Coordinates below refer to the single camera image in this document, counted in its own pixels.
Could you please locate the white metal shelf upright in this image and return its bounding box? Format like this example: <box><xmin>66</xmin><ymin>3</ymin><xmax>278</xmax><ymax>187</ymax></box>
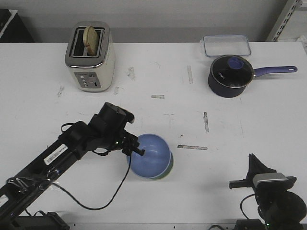
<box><xmin>266</xmin><ymin>0</ymin><xmax>307</xmax><ymax>42</ymax></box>

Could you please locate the dark blue saucepan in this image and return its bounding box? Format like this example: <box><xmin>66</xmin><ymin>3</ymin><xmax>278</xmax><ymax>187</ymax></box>
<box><xmin>208</xmin><ymin>55</ymin><xmax>297</xmax><ymax>98</ymax></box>

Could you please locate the toast slice in toaster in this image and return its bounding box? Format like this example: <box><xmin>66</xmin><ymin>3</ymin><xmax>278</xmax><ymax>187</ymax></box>
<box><xmin>83</xmin><ymin>26</ymin><xmax>99</xmax><ymax>57</ymax></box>

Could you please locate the blue bowl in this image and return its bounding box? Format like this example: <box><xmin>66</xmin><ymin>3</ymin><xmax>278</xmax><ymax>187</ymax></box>
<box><xmin>126</xmin><ymin>134</ymin><xmax>173</xmax><ymax>179</ymax></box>

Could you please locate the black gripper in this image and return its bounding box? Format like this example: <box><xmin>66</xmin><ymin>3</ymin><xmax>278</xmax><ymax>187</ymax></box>
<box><xmin>229</xmin><ymin>153</ymin><xmax>297</xmax><ymax>199</ymax></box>
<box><xmin>95</xmin><ymin>129</ymin><xmax>145</xmax><ymax>156</ymax></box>

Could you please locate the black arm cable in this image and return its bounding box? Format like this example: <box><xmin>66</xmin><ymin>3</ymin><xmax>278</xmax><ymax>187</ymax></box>
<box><xmin>240</xmin><ymin>193</ymin><xmax>259</xmax><ymax>221</ymax></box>
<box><xmin>50</xmin><ymin>153</ymin><xmax>135</xmax><ymax>211</ymax></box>

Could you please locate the cream and chrome toaster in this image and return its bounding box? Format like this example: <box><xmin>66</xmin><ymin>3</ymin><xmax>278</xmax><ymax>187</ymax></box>
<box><xmin>65</xmin><ymin>21</ymin><xmax>115</xmax><ymax>92</ymax></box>

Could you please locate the clear plastic food container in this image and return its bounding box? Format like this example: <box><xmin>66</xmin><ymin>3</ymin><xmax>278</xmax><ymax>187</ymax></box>
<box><xmin>200</xmin><ymin>34</ymin><xmax>251</xmax><ymax>58</ymax></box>

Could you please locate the glass pot lid blue knob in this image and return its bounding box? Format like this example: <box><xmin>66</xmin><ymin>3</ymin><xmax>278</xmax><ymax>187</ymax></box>
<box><xmin>211</xmin><ymin>55</ymin><xmax>254</xmax><ymax>88</ymax></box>

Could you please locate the green bowl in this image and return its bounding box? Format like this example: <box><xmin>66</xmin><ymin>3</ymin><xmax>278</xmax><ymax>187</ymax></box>
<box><xmin>152</xmin><ymin>156</ymin><xmax>174</xmax><ymax>180</ymax></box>

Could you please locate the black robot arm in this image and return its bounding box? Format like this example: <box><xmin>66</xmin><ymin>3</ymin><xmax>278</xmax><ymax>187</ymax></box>
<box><xmin>0</xmin><ymin>103</ymin><xmax>145</xmax><ymax>230</ymax></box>
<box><xmin>229</xmin><ymin>154</ymin><xmax>307</xmax><ymax>230</ymax></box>

